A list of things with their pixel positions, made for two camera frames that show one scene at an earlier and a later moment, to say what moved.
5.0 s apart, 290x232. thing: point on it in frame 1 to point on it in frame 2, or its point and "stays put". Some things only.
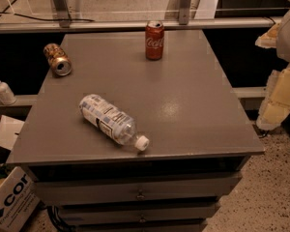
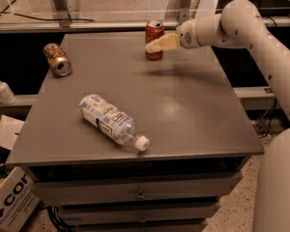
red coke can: [154, 40] stays put
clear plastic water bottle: [112, 121] stays put
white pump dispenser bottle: [2, 91] stays put
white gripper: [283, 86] to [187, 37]
